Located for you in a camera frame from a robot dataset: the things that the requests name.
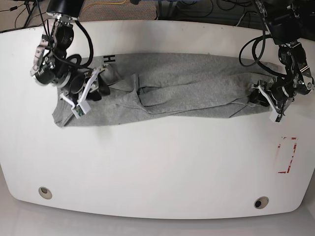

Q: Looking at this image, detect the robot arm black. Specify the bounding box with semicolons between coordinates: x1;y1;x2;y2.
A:
31;0;110;108
250;0;315;122

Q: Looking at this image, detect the table grommet hole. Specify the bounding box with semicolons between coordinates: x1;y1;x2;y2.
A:
254;196;269;209
38;187;52;200

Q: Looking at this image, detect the red tape marking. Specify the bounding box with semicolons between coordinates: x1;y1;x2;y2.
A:
275;137;298;174

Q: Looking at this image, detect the right table grommet hole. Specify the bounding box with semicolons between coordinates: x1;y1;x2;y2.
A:
254;196;269;209

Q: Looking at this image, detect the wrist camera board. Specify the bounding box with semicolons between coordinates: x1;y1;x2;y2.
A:
71;102;91;119
269;111;284;123

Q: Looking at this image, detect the grey t-shirt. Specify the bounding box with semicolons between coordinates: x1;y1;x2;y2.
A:
53;53;274;127

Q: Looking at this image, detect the yellow cable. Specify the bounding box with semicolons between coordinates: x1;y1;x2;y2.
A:
82;0;126;12

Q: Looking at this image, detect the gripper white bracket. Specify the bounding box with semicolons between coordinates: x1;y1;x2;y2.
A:
249;78;295;114
59;64;111;107

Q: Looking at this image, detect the left table grommet hole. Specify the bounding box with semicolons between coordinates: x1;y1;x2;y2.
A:
38;187;52;200

